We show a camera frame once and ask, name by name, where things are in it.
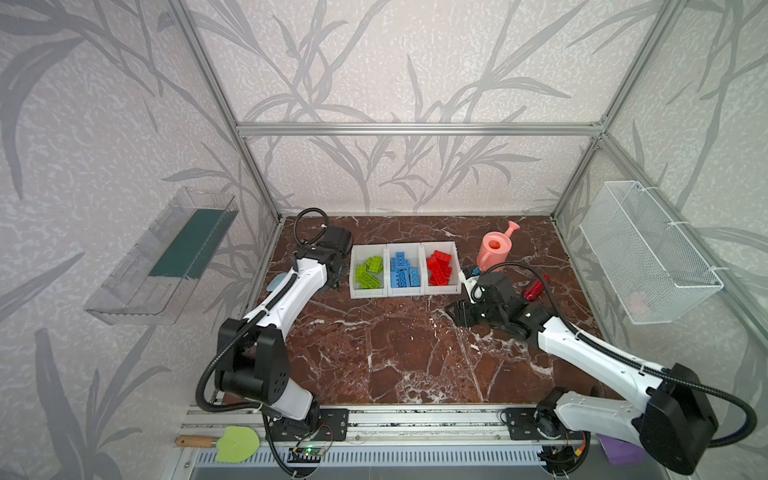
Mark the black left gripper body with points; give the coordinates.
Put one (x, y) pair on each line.
(339, 241)

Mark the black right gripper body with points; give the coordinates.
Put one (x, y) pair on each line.
(474, 309)

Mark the red lego brick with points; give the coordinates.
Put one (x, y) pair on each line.
(438, 280)
(442, 258)
(434, 266)

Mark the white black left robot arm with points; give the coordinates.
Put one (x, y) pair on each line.
(251, 368)

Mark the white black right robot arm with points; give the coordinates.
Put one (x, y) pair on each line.
(666, 411)

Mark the white right sorting bin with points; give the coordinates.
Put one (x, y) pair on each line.
(455, 286)

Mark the pink toy watering can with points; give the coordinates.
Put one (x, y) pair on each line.
(495, 247)

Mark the light blue toy trowel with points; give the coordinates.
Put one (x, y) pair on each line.
(276, 282)

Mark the white middle sorting bin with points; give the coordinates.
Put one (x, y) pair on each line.
(413, 254)

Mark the red handled tool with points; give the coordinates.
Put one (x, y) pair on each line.
(534, 289)

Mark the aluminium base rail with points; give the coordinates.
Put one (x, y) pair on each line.
(441, 424)

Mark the white wire wall basket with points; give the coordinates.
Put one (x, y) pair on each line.
(655, 270)

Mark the clear wall shelf green mat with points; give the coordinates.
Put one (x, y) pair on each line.
(153, 283)

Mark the purple toy shovel pink handle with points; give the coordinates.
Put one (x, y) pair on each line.
(621, 453)

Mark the green toy spade wooden handle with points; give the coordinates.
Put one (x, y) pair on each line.
(236, 445)

